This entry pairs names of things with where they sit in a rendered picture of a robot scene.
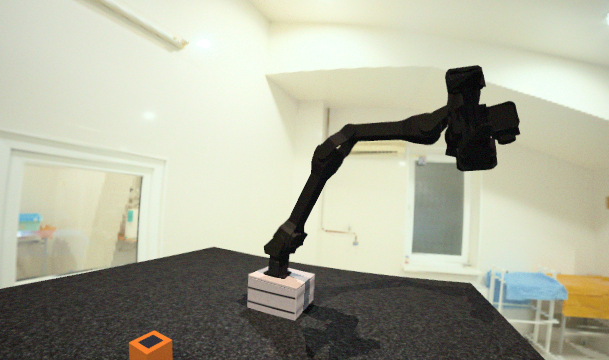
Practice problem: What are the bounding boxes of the orange cube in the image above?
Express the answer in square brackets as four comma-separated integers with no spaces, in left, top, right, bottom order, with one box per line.
[129,330,173,360]

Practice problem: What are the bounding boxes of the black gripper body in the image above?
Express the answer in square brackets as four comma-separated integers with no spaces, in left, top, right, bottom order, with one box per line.
[445,65,498,172]

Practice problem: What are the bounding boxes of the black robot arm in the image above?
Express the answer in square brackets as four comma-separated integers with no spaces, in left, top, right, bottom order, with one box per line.
[264,93,520,279]

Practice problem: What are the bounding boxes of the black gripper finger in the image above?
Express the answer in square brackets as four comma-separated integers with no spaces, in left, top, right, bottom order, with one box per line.
[448,69,486,91]
[458,123,497,159]

